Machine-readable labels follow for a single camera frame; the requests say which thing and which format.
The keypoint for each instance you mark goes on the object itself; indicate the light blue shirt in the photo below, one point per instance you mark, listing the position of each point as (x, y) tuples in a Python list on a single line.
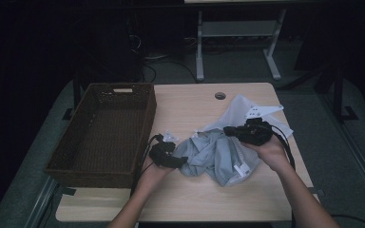
[(215, 153)]

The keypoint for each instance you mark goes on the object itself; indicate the white metal desk frame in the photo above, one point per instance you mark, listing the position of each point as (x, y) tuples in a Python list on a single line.
[(234, 29)]

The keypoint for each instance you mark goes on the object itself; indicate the aluminium floor rail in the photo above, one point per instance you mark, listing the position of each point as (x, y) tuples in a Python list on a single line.
[(351, 145), (41, 202)]

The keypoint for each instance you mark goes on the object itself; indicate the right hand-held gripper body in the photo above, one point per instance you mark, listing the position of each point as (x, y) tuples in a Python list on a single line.
[(256, 133)]

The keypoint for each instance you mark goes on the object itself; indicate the black tape strip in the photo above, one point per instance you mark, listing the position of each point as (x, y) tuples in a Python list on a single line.
[(68, 191)]

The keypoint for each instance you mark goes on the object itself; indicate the white mesh laundry bag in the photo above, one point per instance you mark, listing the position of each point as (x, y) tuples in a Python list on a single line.
[(239, 107)]

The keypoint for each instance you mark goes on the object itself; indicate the black table leg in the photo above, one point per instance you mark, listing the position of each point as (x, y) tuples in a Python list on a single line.
[(77, 93)]

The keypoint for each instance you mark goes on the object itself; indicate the person's left hand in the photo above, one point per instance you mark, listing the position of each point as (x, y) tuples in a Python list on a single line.
[(153, 177)]

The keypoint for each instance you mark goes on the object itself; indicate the person's right hand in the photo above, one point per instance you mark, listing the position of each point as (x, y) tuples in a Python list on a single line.
[(271, 155)]

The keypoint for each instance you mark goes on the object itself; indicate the black metal stand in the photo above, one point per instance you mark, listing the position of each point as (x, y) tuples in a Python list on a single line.
[(338, 95)]

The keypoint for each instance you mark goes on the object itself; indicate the brown wicker basket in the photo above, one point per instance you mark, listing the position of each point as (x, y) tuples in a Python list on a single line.
[(107, 133)]

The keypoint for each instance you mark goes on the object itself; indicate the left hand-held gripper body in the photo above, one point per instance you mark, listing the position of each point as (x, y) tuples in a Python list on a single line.
[(161, 153)]

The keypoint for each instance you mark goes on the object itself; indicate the grey tape strip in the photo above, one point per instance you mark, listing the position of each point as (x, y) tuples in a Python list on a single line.
[(316, 190)]

